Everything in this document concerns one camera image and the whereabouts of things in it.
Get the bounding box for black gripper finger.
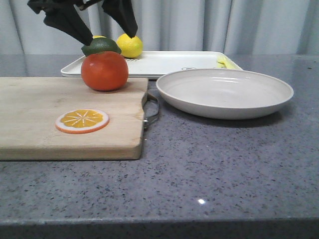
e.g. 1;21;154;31
27;0;93;44
102;0;138;38

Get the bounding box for orange fruit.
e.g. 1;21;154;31
81;51;129;91

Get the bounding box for beige round plate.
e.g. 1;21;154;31
156;69;294;120

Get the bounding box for white rectangular tray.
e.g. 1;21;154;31
60;51;244;80

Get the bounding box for rear yellow lemon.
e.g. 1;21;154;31
93;35;106;39

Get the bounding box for yellow lemon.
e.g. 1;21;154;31
93;35;106;39
116;33;143;58

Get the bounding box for green lime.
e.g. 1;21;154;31
81;37;122;56

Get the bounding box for wooden cutting board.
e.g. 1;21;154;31
0;77;148;160

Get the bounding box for orange slice disc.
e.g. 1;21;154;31
55;109;110;134

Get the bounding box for yellow plastic utensil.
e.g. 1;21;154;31
216;61;227;69
216;55;242;70

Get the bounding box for grey curtain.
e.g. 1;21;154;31
0;0;319;55

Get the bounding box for metal cutting board handle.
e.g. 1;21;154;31
143;93;160;131

